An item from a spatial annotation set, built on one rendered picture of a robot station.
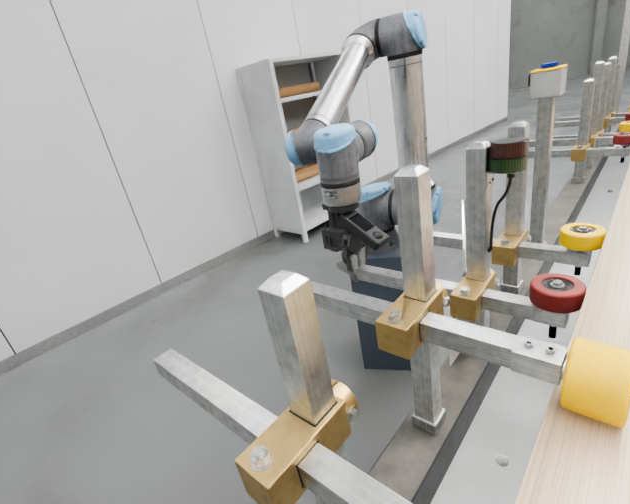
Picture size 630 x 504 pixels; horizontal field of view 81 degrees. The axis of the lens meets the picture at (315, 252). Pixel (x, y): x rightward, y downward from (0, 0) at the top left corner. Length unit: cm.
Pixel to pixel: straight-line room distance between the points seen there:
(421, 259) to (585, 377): 22
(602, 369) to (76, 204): 285
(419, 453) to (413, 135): 103
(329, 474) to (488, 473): 46
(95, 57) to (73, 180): 81
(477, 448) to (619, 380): 41
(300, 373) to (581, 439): 30
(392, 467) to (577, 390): 34
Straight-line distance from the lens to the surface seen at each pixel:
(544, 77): 118
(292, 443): 40
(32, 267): 296
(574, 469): 48
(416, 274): 54
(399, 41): 137
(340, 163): 80
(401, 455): 71
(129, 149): 304
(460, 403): 79
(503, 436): 86
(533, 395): 94
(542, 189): 125
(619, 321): 69
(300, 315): 33
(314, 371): 37
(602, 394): 48
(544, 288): 73
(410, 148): 141
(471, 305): 76
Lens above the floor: 128
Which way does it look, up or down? 24 degrees down
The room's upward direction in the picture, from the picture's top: 11 degrees counter-clockwise
